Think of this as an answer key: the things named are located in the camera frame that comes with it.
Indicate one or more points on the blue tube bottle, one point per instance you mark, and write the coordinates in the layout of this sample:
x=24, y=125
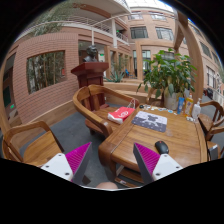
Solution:
x=180, y=105

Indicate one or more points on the wooden armchair behind table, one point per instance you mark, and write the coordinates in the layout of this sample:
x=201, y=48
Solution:
x=90, y=102

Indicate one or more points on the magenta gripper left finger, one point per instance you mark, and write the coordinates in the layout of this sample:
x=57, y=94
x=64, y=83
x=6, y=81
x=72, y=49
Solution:
x=70, y=166

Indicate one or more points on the grey patterned mouse pad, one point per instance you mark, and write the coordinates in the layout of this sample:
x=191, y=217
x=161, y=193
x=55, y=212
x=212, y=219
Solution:
x=150, y=121

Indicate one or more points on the black computer mouse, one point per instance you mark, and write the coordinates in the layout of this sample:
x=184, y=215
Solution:
x=162, y=147

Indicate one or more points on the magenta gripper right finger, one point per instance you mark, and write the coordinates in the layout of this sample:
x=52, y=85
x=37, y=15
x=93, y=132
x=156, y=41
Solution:
x=154, y=166

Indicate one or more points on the wooden armchair on left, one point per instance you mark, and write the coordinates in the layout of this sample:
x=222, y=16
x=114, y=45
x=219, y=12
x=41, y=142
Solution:
x=39, y=152

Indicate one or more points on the dark red wooden pedestal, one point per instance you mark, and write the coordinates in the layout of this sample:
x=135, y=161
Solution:
x=90, y=73

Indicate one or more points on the wooden armchair on right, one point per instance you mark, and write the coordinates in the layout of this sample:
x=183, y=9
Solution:
x=214, y=125

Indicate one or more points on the wooden table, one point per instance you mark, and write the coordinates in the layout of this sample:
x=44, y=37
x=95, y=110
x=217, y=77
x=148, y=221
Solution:
x=185, y=141

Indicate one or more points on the yellow bottle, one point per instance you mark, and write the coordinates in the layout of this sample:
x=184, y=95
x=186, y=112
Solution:
x=188, y=105

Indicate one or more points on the red and white bag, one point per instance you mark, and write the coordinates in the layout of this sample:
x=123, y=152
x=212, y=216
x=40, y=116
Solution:
x=120, y=114

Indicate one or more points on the dark bust statue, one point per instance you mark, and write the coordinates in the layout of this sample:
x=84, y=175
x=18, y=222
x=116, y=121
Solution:
x=91, y=54

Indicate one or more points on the green potted plant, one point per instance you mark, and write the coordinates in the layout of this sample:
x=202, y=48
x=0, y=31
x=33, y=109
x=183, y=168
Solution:
x=169, y=77

